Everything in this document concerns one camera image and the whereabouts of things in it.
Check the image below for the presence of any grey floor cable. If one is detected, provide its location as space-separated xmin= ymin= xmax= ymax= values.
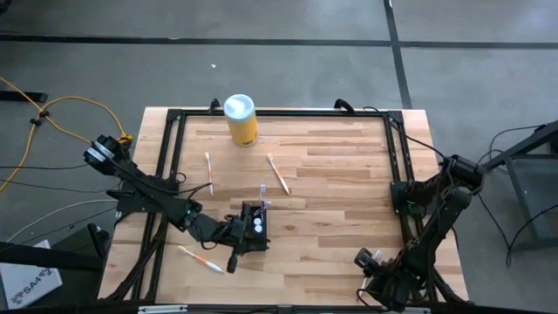
xmin=3 ymin=198 xmax=119 ymax=243

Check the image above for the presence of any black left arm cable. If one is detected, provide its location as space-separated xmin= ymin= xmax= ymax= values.
xmin=173 ymin=172 xmax=214 ymax=198

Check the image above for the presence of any white orange toothbrush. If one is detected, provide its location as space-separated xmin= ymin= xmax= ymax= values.
xmin=266 ymin=152 xmax=292 ymax=197
xmin=204 ymin=151 xmax=215 ymax=197
xmin=176 ymin=244 xmax=226 ymax=275

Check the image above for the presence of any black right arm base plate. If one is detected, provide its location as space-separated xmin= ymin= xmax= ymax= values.
xmin=389 ymin=180 xmax=454 ymax=217

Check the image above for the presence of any yellow extension cord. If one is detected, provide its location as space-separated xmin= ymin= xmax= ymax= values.
xmin=0 ymin=76 xmax=134 ymax=194

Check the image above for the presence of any dark metal side table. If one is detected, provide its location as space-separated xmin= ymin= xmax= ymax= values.
xmin=480 ymin=119 xmax=558 ymax=255

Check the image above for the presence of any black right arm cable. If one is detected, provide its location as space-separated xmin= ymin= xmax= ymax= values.
xmin=360 ymin=106 xmax=454 ymax=160

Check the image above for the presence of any black equipment stand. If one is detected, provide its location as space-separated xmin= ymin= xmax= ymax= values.
xmin=0 ymin=222 xmax=112 ymax=274

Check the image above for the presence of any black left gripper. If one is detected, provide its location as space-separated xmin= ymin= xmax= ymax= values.
xmin=220 ymin=215 xmax=270 ymax=275

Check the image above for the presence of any white box with print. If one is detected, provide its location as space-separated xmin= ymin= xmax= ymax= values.
xmin=0 ymin=238 xmax=65 ymax=311

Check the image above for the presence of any black wire caddy rack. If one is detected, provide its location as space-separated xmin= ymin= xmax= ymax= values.
xmin=240 ymin=200 xmax=271 ymax=254

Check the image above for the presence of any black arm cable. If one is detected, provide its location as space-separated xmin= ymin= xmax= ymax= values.
xmin=173 ymin=172 xmax=214 ymax=198
xmin=360 ymin=106 xmax=454 ymax=160

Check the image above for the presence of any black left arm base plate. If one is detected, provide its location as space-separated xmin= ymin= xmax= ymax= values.
xmin=116 ymin=178 xmax=180 ymax=215

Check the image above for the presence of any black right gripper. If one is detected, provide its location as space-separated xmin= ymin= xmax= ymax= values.
xmin=355 ymin=247 xmax=415 ymax=311

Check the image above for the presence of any black floor bar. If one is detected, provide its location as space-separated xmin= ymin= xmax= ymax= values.
xmin=0 ymin=91 xmax=50 ymax=104

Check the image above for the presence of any black floor cable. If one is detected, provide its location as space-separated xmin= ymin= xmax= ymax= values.
xmin=0 ymin=177 xmax=126 ymax=195
xmin=0 ymin=154 xmax=95 ymax=172
xmin=478 ymin=125 xmax=547 ymax=175
xmin=474 ymin=189 xmax=514 ymax=267
xmin=505 ymin=202 xmax=558 ymax=268

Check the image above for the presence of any grey metal bracket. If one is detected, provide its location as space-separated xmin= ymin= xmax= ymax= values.
xmin=382 ymin=306 xmax=432 ymax=314
xmin=137 ymin=304 xmax=189 ymax=314

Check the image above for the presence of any black metal table frame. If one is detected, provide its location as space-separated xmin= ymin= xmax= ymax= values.
xmin=99 ymin=107 xmax=470 ymax=306

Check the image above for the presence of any yellow canister white lid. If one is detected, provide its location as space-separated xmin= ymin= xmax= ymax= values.
xmin=222 ymin=92 xmax=259 ymax=148

